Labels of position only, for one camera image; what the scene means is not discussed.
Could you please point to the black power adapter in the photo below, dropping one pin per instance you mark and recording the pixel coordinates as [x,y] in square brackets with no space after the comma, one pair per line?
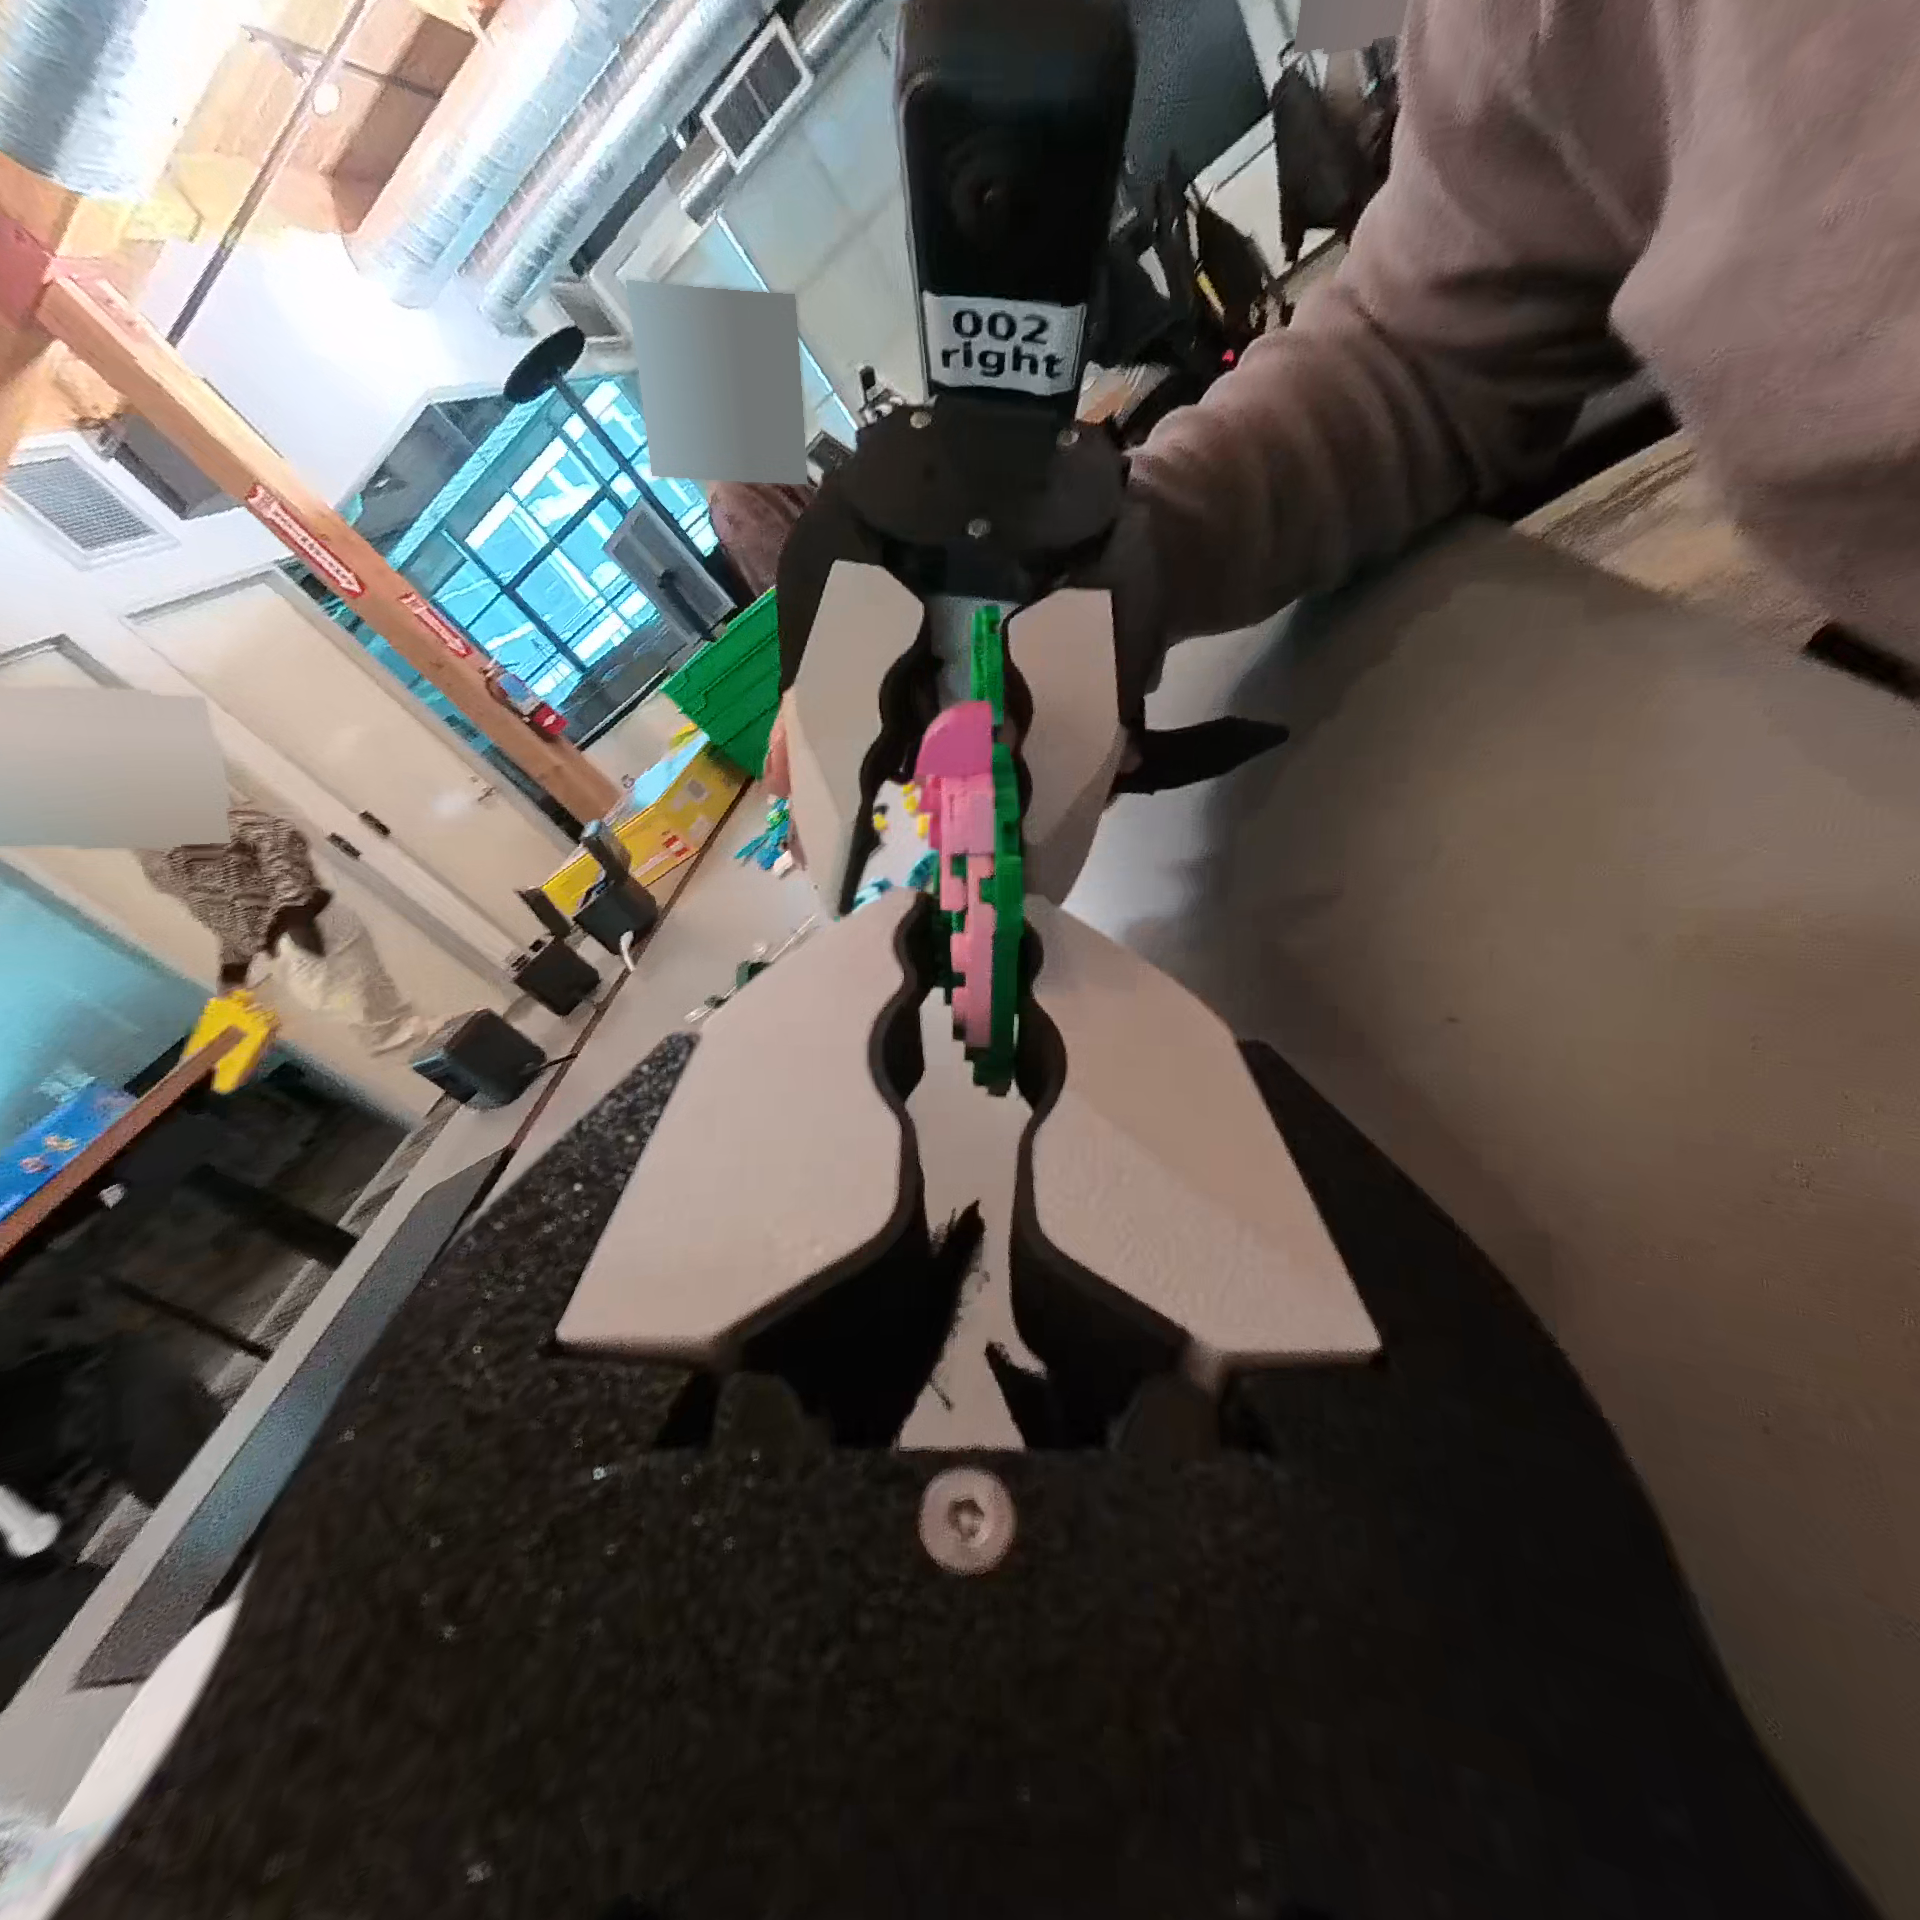
[480,1058]
[618,885]
[558,978]

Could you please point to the white ceiling vent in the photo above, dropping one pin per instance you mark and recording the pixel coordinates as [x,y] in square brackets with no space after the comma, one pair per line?
[758,89]

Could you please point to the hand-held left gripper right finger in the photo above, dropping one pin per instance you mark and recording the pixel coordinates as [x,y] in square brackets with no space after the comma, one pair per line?
[1200,1201]

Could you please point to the stack of green lego baseplates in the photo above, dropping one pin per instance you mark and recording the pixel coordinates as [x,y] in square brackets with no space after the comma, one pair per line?
[734,690]

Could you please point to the grey wall vent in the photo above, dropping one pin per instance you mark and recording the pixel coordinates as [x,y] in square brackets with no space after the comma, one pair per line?
[83,504]

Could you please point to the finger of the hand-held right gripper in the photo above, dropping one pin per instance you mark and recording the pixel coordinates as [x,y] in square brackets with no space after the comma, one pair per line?
[1080,704]
[833,690]

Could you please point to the person's grey sweater torso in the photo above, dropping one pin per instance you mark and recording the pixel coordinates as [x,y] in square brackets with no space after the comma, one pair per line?
[1769,300]

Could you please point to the yellow lego box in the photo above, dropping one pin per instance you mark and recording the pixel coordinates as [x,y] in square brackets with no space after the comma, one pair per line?
[675,797]

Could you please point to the yellow plastic toy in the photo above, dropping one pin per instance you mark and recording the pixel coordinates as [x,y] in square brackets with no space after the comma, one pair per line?
[233,1044]

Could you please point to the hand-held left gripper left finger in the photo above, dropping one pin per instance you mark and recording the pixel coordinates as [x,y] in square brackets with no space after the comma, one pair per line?
[750,1185]

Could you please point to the scattered mixed-colour lego bricks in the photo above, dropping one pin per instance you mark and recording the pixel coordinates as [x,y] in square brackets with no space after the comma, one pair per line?
[763,848]

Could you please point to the colourful toy box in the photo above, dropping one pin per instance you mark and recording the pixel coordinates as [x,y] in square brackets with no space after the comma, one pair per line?
[60,1148]

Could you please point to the black round disc stand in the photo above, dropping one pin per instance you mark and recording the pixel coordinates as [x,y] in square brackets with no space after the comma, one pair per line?
[542,364]

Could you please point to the green and pink lego model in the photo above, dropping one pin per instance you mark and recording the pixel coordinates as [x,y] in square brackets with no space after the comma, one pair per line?
[991,901]

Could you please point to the silver ventilation duct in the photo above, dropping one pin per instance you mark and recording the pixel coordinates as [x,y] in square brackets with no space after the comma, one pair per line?
[675,166]
[105,89]
[494,149]

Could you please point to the wooden ceiling beam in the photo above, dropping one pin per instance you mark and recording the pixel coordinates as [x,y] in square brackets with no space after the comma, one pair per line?
[224,452]

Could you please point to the person's right forearm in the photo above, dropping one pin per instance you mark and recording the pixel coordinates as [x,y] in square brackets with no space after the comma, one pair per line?
[1290,481]

